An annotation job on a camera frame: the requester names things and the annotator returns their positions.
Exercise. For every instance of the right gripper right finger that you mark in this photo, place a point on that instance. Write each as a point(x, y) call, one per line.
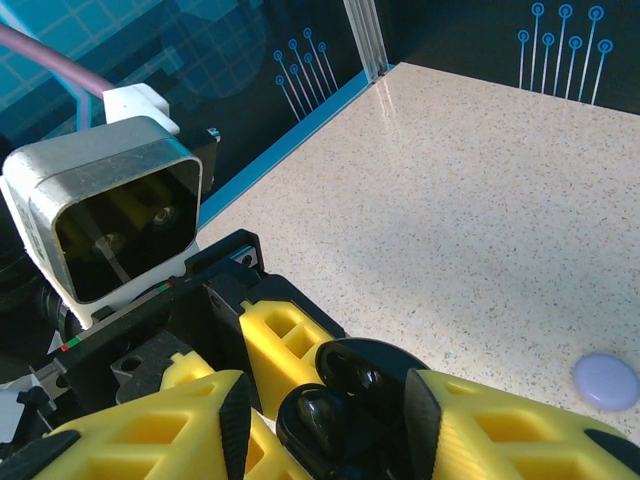
point(500, 435)

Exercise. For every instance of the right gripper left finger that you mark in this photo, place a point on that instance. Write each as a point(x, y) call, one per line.
point(150, 430)

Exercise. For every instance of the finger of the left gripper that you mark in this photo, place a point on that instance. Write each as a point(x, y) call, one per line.
point(187, 370)
point(280, 340)

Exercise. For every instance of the black earbud charging case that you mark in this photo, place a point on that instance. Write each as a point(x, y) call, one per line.
point(350, 370)

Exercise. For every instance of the purple earbud charging case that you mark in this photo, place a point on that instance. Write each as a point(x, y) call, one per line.
point(605, 382)

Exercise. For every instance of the aluminium frame post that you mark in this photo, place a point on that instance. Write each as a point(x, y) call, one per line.
point(370, 40)

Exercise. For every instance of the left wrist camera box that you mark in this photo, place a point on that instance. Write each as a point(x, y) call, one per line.
point(100, 165)

